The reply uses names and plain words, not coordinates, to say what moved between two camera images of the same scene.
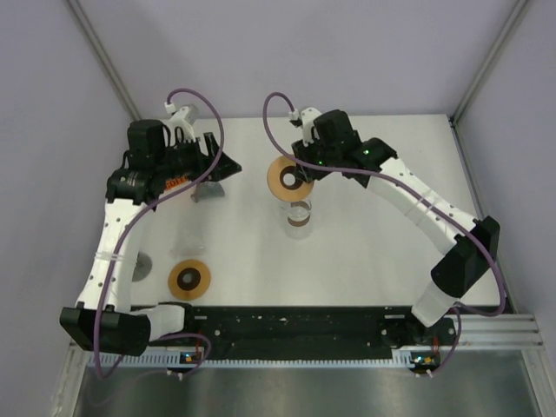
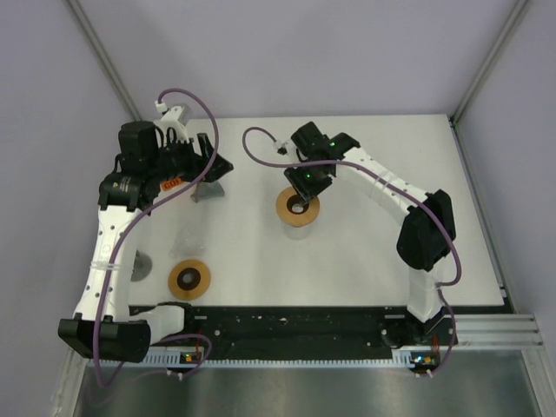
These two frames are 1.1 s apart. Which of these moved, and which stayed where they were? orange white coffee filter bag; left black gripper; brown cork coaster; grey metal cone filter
Moved: brown cork coaster
Stayed: grey metal cone filter; orange white coffee filter bag; left black gripper
